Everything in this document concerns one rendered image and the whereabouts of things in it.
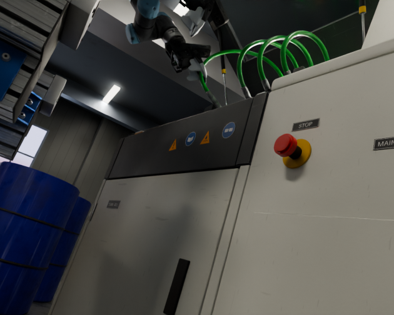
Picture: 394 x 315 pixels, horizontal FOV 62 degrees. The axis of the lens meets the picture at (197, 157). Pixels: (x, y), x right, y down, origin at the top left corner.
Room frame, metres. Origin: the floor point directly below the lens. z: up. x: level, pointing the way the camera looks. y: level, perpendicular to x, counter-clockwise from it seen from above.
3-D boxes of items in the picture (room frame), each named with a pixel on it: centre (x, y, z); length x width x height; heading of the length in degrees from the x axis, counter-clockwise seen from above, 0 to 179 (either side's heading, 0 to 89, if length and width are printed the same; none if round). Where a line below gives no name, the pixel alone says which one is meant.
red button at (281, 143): (0.47, -0.13, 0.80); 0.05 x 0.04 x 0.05; 33
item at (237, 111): (0.87, 0.08, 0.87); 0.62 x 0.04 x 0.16; 33
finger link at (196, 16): (0.81, 0.13, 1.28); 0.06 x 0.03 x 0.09; 123
